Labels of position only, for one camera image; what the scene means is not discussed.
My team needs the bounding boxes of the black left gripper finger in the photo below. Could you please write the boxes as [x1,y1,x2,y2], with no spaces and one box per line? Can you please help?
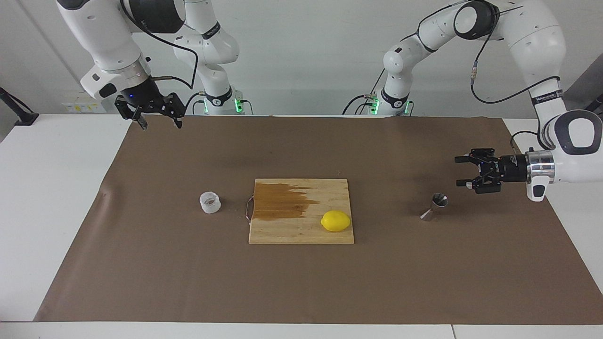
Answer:
[455,149,495,166]
[456,175,501,194]

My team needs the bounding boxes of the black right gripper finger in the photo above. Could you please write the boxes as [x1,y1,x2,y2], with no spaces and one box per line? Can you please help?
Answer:
[160,93,184,129]
[115,98,148,130]

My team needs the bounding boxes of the steel double jigger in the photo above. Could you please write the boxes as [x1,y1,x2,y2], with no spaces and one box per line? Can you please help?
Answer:
[420,193,449,222]

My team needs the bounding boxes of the clear plastic cup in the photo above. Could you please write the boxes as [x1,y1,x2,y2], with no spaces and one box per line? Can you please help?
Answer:
[199,191,222,214]

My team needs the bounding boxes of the black clamp stand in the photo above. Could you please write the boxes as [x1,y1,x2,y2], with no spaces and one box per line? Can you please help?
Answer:
[582,93,603,118]
[0,87,39,127]

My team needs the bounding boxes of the yellow lemon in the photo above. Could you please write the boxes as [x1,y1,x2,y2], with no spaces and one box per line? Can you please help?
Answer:
[320,210,352,233]

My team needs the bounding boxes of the brown paper table mat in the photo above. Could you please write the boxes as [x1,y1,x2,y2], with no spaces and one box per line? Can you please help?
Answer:
[34,114,603,325]

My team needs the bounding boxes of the wooden cutting board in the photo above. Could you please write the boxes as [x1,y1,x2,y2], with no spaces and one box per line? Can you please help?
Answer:
[246,178,355,245]

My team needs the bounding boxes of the black right base cables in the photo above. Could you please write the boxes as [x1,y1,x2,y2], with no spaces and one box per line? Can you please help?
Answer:
[183,92,205,115]

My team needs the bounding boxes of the black base cables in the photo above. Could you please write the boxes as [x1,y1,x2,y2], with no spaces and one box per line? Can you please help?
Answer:
[342,70,384,115]
[183,92,205,115]

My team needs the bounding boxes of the white wall socket box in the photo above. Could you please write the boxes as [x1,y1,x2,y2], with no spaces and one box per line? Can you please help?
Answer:
[61,90,108,113]

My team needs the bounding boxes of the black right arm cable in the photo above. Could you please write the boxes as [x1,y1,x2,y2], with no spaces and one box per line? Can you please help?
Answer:
[120,0,198,90]

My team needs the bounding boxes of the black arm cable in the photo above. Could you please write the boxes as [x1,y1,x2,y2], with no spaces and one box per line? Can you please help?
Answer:
[415,0,562,147]
[120,0,198,90]

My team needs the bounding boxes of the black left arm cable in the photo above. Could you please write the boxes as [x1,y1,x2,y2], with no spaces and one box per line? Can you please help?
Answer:
[415,0,562,147]

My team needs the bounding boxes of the black left base cables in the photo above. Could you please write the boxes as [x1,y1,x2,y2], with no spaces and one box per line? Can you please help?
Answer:
[342,70,384,115]

